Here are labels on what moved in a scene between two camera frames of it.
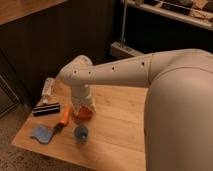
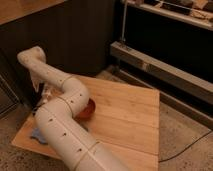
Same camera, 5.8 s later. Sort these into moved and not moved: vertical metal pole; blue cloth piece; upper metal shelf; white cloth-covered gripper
Moved: white cloth-covered gripper
Not moved: upper metal shelf; vertical metal pole; blue cloth piece
